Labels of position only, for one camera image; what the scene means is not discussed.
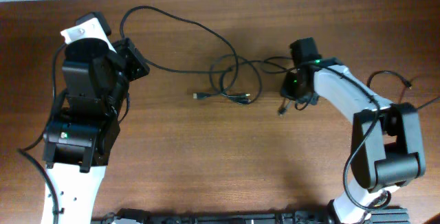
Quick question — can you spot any black USB cable bundle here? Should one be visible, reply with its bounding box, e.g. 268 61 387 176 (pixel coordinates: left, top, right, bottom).
119 5 296 105

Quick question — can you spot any black cable edge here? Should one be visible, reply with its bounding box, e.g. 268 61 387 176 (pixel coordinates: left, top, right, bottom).
366 70 440 111

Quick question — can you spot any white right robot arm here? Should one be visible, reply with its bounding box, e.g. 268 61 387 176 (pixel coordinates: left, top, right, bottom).
281 55 426 223

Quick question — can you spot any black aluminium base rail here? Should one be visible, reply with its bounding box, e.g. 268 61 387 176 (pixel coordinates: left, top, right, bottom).
90 208 411 224

